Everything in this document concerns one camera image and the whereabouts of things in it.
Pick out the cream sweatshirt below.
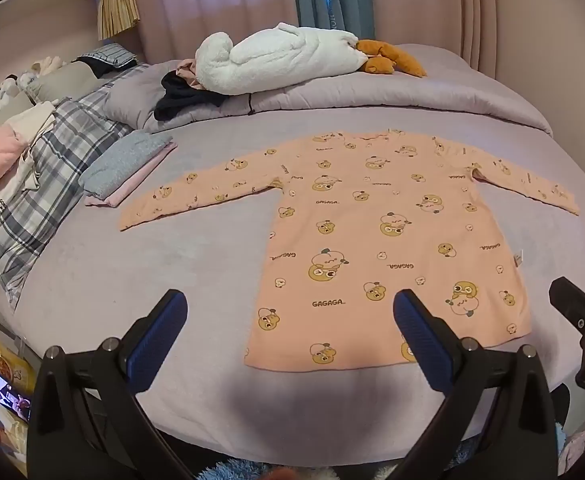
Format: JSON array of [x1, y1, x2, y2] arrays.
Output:
[[0, 101, 58, 243]]

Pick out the grey plaid blanket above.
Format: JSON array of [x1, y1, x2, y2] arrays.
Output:
[[0, 62, 150, 311]]

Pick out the yellow snack bag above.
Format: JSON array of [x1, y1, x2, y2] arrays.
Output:
[[0, 336, 38, 401]]

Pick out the folded grey towel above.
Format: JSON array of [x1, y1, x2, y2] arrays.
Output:
[[78, 130, 173, 200]]

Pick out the dark navy cloth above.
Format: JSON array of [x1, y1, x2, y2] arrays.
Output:
[[154, 71, 228, 122]]

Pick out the white plush goose toy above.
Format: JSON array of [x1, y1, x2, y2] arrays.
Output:
[[195, 22, 428, 96]]

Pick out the orange printed long-sleeve shirt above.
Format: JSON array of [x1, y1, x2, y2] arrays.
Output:
[[118, 129, 581, 373]]

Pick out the blue fluffy rug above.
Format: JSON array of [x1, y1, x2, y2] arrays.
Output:
[[197, 461, 273, 480]]

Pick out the crumpled pink cloth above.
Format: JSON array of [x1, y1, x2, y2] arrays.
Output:
[[175, 58, 209, 92]]

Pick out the fringed striped hanging cloth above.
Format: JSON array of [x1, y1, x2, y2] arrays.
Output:
[[96, 0, 140, 41]]

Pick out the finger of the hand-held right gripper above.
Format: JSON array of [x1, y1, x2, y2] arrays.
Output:
[[549, 276, 585, 343]]

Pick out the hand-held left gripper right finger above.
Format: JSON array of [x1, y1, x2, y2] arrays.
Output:
[[393, 289, 558, 480]]

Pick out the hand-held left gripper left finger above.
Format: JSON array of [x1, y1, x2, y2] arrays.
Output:
[[26, 289, 208, 480]]

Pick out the smartphone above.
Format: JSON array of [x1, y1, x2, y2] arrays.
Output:
[[0, 362, 33, 423]]

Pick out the lilac bed sheet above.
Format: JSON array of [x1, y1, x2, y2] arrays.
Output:
[[2, 110, 585, 466]]

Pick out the pink pleated curtain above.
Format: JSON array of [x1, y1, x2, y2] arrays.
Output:
[[367, 0, 498, 78]]

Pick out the lilac quilt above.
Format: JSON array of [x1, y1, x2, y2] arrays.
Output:
[[106, 42, 553, 137]]

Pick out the sheer pink curtain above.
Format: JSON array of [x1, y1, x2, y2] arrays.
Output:
[[125, 0, 303, 63]]

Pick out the small plush toys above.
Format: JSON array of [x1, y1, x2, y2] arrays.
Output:
[[0, 57, 68, 111]]

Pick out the striped grey pillow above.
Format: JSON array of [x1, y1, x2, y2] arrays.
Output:
[[80, 43, 138, 68]]

